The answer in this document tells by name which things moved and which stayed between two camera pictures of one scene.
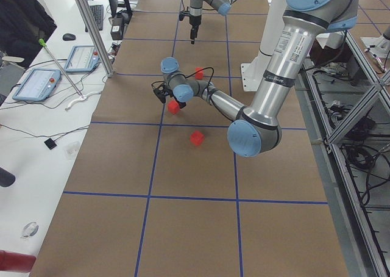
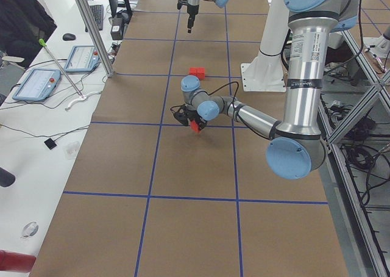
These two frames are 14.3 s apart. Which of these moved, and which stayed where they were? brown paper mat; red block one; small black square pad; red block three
Moved: red block one
Stayed: red block three; brown paper mat; small black square pad
